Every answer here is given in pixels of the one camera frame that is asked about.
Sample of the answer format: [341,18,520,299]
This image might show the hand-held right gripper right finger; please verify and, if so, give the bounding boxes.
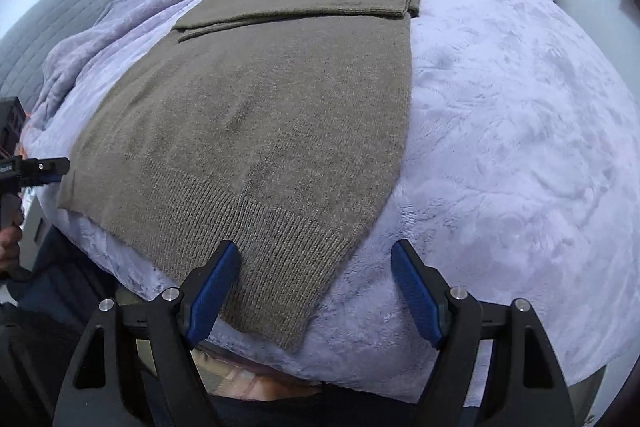
[391,239,576,427]

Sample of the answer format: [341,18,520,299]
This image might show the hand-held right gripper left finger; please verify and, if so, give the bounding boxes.
[52,239,242,427]

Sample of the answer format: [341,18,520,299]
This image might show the olive brown knit sweater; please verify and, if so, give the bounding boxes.
[57,0,422,352]

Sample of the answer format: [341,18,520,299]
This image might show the person's left hand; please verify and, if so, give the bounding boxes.
[0,227,23,275]

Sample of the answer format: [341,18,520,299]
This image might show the white bedside furniture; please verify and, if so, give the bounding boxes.
[22,187,47,254]

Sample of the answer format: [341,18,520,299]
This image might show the person's dark pants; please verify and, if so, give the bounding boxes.
[0,227,126,408]

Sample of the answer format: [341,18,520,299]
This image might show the grey quilted headboard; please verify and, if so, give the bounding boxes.
[0,0,196,112]

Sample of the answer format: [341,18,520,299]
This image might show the lavender plush blanket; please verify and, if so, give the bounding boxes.
[22,0,640,408]

